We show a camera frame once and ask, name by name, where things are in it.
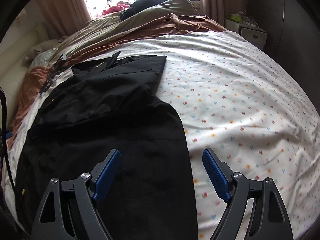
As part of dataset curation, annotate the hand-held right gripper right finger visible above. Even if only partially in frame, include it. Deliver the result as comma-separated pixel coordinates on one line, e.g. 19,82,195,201
202,148,293,240

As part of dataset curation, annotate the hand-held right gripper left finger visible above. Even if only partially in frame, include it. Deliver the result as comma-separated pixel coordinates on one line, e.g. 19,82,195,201
32,149,122,240

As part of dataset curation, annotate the large black shirt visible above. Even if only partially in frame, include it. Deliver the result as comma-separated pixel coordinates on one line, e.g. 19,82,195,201
14,51,199,240

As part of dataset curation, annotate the black clothes heap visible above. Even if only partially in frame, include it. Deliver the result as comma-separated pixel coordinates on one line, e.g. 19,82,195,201
120,0,173,22

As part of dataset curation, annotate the cream padded headboard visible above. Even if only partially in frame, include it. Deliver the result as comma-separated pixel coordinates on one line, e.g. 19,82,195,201
0,24,59,88

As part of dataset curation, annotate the white dotted bed sheet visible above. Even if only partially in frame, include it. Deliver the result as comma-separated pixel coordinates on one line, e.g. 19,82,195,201
5,30,318,240

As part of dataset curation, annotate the pink curtain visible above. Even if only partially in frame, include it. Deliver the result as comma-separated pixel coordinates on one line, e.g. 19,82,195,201
197,0,250,26
36,0,94,37

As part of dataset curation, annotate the white nightstand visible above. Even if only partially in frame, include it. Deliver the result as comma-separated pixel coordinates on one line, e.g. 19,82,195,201
224,17,268,52

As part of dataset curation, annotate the brown blanket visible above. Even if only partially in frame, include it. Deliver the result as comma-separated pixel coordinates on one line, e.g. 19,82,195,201
7,14,225,140

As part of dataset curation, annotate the red cloth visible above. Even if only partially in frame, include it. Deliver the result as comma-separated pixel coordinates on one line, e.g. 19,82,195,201
101,2,130,17

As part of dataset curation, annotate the beige duvet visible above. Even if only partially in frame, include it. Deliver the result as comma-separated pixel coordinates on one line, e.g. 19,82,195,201
54,0,200,58

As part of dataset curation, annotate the black cable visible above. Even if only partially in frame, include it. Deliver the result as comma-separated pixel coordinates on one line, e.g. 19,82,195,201
0,87,16,188

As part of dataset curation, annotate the black cord bundle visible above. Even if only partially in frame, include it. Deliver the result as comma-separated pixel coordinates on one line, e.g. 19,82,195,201
40,51,74,94

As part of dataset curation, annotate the white charger cable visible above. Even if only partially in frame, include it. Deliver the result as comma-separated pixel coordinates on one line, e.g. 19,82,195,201
239,12,261,29

